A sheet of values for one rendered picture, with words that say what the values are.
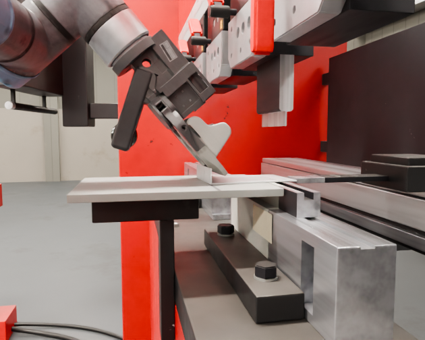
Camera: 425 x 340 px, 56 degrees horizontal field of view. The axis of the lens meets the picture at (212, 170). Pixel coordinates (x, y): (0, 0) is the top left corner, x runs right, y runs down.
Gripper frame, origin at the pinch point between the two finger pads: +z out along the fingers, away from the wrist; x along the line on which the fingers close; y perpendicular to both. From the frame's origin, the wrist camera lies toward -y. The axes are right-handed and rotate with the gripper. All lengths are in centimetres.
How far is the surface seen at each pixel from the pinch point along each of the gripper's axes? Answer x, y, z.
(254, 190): -10.2, 1.4, 3.5
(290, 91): -6.2, 14.4, -2.2
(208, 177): -3.5, -1.4, -0.3
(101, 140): 892, -68, -43
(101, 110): 139, -9, -29
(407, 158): -6.1, 22.2, 16.9
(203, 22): 34.0, 23.4, -19.9
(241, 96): 84, 33, 4
